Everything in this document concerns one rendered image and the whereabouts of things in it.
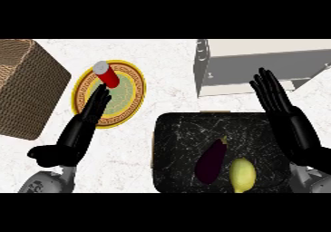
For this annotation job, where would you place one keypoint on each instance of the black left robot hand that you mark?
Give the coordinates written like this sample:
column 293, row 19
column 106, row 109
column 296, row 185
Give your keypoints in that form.
column 76, row 136

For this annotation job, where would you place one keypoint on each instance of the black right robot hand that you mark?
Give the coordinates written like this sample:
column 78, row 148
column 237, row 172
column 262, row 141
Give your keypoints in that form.
column 289, row 120

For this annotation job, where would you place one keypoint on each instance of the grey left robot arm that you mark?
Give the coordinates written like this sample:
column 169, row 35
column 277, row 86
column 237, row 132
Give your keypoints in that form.
column 50, row 181

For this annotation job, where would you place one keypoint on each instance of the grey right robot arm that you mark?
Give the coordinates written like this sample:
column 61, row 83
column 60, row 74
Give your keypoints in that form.
column 311, row 181

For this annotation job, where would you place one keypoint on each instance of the dark purple eggplant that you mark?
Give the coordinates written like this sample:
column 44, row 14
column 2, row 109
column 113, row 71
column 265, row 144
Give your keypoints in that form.
column 212, row 160

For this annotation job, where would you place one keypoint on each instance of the black marble tray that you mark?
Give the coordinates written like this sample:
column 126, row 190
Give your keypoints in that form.
column 185, row 145

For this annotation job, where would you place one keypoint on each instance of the brown wicker basket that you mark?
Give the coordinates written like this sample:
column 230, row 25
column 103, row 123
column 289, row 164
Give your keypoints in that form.
column 24, row 90

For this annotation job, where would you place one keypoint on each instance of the yellow patterned round plate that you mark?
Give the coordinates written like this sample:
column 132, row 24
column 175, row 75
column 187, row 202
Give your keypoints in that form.
column 128, row 90

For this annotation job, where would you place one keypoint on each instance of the yellow-green squash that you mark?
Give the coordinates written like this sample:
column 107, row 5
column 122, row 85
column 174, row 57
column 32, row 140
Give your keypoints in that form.
column 243, row 175

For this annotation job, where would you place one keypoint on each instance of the red can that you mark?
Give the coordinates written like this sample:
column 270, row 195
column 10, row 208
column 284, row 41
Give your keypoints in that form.
column 109, row 75

